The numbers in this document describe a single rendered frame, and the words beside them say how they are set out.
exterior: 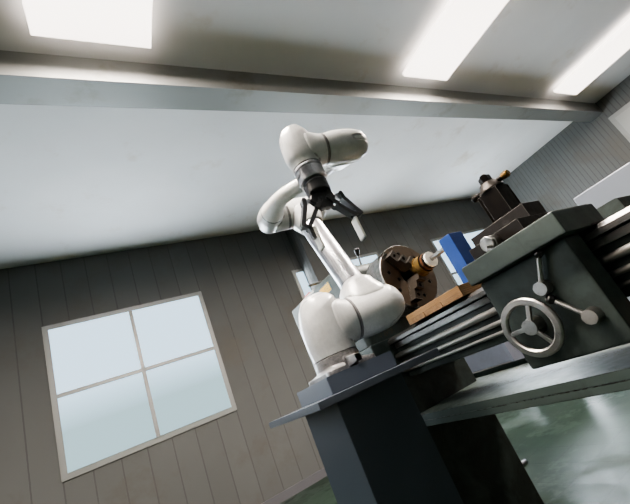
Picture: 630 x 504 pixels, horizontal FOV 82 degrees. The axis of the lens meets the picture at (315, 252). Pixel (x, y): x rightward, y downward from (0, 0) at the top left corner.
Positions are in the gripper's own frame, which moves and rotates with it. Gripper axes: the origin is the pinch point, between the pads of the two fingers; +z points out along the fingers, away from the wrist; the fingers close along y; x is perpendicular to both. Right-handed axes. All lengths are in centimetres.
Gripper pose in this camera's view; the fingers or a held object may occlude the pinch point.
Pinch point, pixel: (342, 240)
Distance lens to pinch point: 102.2
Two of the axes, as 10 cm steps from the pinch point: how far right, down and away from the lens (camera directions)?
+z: 3.8, 8.6, -3.5
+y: -8.8, 2.3, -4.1
